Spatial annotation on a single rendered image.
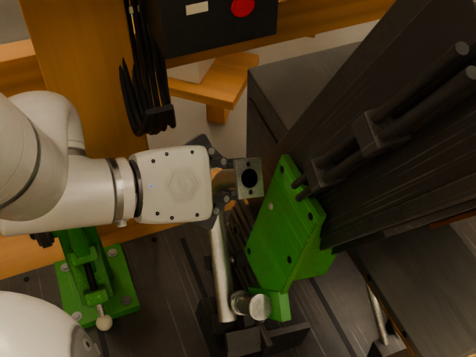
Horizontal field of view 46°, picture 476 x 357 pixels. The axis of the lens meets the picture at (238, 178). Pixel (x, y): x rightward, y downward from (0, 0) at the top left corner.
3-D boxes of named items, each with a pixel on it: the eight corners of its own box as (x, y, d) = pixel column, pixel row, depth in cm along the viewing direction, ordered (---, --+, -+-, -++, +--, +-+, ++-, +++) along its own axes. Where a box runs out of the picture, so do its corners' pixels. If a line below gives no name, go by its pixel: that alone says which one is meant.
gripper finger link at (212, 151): (211, 170, 75) (255, 166, 78) (209, 146, 75) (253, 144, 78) (202, 171, 78) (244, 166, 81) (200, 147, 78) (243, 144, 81)
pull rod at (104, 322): (115, 330, 96) (110, 314, 91) (99, 336, 95) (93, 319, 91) (108, 303, 99) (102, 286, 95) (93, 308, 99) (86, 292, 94)
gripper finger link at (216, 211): (214, 216, 76) (258, 210, 79) (212, 192, 76) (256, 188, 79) (205, 214, 79) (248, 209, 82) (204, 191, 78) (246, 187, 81)
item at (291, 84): (412, 219, 115) (462, 91, 90) (278, 265, 108) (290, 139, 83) (367, 159, 127) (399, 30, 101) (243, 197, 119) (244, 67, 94)
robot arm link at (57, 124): (-99, 15, 43) (20, 118, 73) (-82, 220, 41) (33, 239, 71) (20, 3, 44) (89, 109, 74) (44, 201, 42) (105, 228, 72)
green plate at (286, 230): (318, 301, 86) (373, 208, 73) (271, 311, 83) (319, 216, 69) (287, 243, 93) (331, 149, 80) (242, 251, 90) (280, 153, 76)
